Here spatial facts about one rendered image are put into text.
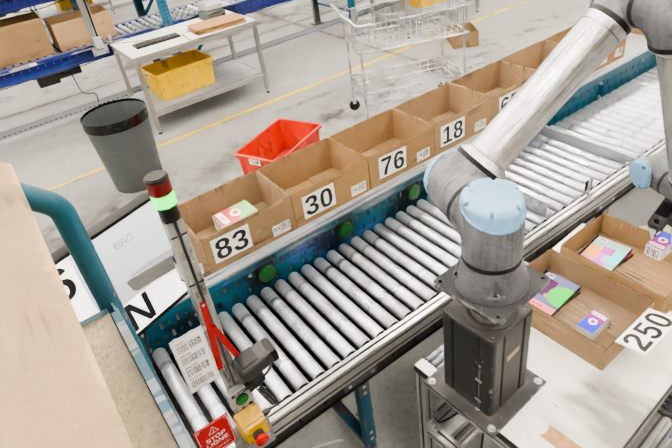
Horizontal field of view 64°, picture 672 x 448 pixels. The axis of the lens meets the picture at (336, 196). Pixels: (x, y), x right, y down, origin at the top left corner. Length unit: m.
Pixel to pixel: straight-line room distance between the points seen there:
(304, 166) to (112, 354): 1.89
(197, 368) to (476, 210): 0.80
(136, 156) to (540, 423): 3.59
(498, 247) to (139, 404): 0.91
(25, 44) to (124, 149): 1.92
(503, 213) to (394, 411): 1.56
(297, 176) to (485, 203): 1.35
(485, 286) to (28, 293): 1.14
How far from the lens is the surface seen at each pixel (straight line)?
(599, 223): 2.35
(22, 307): 0.36
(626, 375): 1.91
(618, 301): 2.09
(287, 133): 4.63
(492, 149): 1.42
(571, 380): 1.86
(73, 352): 0.33
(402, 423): 2.61
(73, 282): 1.29
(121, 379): 0.66
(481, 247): 1.31
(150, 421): 0.61
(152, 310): 1.44
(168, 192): 1.18
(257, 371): 1.51
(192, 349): 1.44
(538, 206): 2.46
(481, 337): 1.49
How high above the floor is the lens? 2.20
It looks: 34 degrees down
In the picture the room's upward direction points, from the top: 9 degrees counter-clockwise
